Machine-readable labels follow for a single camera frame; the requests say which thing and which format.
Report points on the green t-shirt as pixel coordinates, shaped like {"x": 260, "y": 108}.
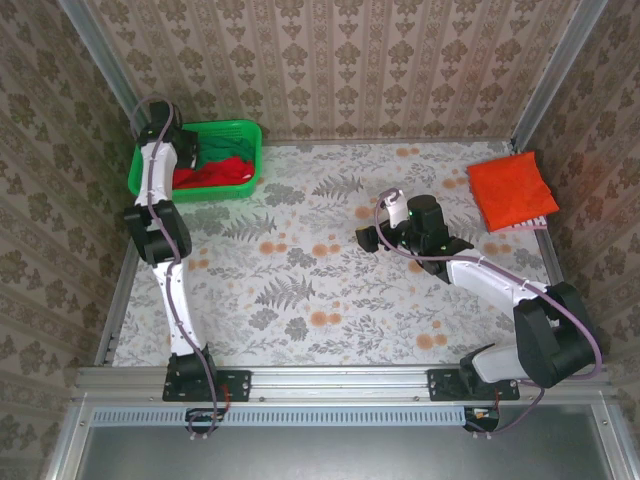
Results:
{"x": 225, "y": 147}

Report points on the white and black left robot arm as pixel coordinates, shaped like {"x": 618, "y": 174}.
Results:
{"x": 177, "y": 300}

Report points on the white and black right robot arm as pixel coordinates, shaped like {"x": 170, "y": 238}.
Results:
{"x": 485, "y": 280}

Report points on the red t-shirt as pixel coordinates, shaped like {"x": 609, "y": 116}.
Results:
{"x": 215, "y": 172}

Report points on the green plastic basket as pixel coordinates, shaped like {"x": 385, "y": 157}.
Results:
{"x": 240, "y": 132}

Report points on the folded orange t-shirt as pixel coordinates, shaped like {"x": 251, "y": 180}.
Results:
{"x": 510, "y": 192}

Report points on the folded white printed t-shirt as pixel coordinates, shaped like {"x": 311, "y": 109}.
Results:
{"x": 532, "y": 223}

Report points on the floral table cover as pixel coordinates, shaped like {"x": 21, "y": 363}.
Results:
{"x": 310, "y": 280}

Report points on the grey metal panel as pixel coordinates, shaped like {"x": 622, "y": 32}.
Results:
{"x": 340, "y": 455}

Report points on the aluminium frame post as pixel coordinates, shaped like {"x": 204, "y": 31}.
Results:
{"x": 560, "y": 65}
{"x": 95, "y": 35}

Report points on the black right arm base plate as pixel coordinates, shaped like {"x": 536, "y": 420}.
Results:
{"x": 442, "y": 385}

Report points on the aluminium mounting rail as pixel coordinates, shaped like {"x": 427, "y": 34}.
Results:
{"x": 340, "y": 385}

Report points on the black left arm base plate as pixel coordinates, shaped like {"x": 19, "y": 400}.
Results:
{"x": 235, "y": 385}

